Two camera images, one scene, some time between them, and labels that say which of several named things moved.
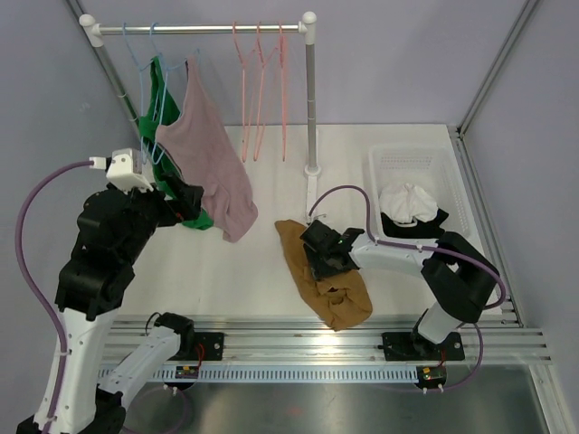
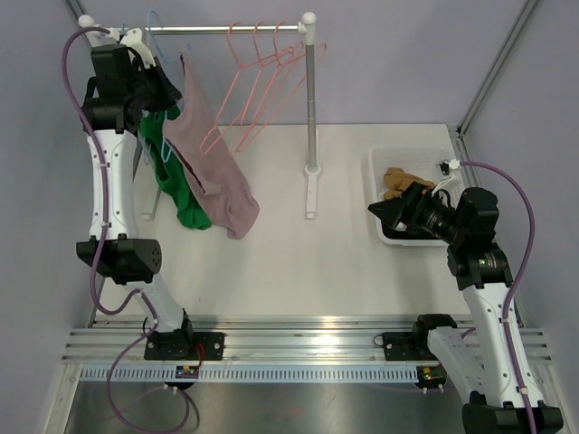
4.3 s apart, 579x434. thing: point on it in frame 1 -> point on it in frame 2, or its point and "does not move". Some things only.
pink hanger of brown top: [244, 63] -> [232, 86]
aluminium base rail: [499, 341] does not move
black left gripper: [189, 207] -> [167, 94]
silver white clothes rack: [92, 31] does not move
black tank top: [422, 230] does not move
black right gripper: [318, 268] -> [408, 211]
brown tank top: [343, 301] -> [395, 180]
